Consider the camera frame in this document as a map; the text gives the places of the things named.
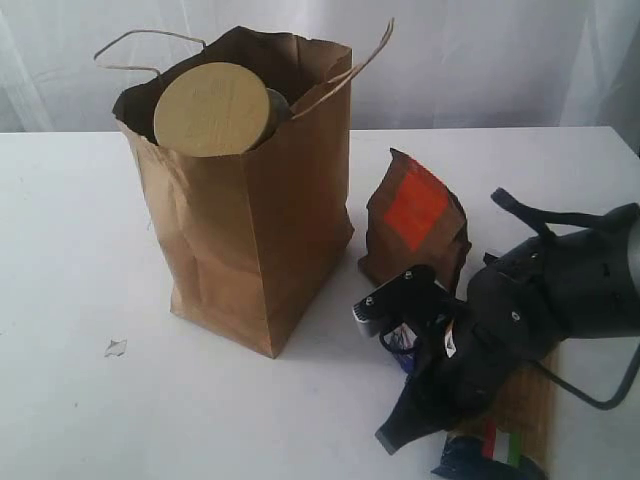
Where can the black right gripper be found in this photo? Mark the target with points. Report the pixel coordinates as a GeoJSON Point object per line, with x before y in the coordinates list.
{"type": "Point", "coordinates": [586, 285]}

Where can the small white blue carton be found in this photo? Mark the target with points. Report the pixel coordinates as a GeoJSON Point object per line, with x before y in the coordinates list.
{"type": "Point", "coordinates": [406, 346]}

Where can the spaghetti packet dark blue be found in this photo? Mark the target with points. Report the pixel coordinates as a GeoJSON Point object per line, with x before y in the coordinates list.
{"type": "Point", "coordinates": [525, 410]}

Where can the brown paper shopping bag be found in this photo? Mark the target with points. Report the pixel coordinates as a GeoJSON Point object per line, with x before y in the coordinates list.
{"type": "Point", "coordinates": [251, 238]}

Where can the clear jar gold lid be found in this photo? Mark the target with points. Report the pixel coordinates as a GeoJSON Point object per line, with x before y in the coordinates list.
{"type": "Point", "coordinates": [217, 109]}

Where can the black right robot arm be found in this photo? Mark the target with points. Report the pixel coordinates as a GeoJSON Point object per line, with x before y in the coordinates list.
{"type": "Point", "coordinates": [547, 226]}

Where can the brown pouch orange label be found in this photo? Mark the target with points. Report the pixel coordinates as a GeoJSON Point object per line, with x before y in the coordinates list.
{"type": "Point", "coordinates": [414, 219]}

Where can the clear plastic scrap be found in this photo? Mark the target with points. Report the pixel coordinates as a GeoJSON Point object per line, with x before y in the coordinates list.
{"type": "Point", "coordinates": [116, 348]}

